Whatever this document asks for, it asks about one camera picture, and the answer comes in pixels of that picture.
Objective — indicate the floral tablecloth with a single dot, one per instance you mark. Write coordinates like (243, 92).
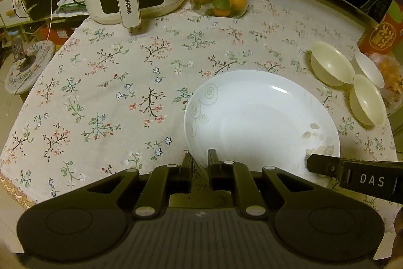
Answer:
(110, 83)

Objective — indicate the round floral covered stool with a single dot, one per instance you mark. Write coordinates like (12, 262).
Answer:
(30, 67)

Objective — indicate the cream bowl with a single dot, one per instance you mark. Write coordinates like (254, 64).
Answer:
(330, 64)
(368, 102)

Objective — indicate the red carton box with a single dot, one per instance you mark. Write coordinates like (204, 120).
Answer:
(382, 35)

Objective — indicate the plastic bag of oranges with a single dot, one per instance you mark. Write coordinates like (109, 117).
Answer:
(390, 80)

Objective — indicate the white swirl pattern plate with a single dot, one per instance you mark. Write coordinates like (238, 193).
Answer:
(258, 117)

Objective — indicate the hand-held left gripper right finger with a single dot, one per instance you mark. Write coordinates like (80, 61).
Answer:
(212, 168)

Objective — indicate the white bowl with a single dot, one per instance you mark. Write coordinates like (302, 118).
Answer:
(370, 70)

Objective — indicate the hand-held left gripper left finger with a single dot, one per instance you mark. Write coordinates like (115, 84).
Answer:
(189, 171)

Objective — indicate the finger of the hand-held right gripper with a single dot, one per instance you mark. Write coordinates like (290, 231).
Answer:
(324, 166)

